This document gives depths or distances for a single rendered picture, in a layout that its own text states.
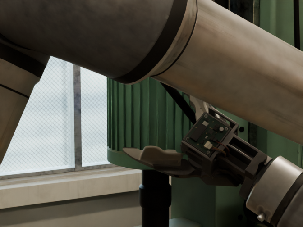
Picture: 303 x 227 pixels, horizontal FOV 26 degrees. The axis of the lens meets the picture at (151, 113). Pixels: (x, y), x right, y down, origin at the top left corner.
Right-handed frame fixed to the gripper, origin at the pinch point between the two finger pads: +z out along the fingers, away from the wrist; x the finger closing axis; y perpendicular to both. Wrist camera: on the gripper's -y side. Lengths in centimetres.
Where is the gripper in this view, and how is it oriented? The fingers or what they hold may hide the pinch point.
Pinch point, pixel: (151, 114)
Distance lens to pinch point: 103.5
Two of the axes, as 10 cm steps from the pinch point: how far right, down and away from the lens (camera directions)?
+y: -0.7, -4.5, -8.9
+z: -7.9, -5.2, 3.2
